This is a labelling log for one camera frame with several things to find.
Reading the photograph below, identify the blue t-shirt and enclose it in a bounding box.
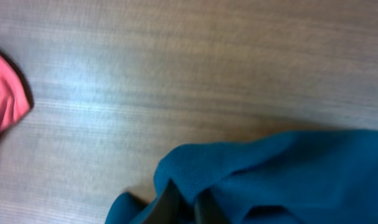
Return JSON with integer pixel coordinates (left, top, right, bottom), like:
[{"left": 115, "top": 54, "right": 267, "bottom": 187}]
[{"left": 106, "top": 130, "right": 378, "bottom": 223}]

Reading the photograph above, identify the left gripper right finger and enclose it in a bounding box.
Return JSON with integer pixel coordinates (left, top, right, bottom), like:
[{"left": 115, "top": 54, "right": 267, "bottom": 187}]
[{"left": 194, "top": 190, "right": 230, "bottom": 224}]

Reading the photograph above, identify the red t-shirt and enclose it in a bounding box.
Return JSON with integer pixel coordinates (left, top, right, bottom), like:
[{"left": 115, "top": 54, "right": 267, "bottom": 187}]
[{"left": 0, "top": 56, "right": 31, "bottom": 134}]

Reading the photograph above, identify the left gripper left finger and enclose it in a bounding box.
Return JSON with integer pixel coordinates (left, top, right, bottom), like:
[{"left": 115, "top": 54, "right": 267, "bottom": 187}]
[{"left": 142, "top": 180, "right": 181, "bottom": 224}]

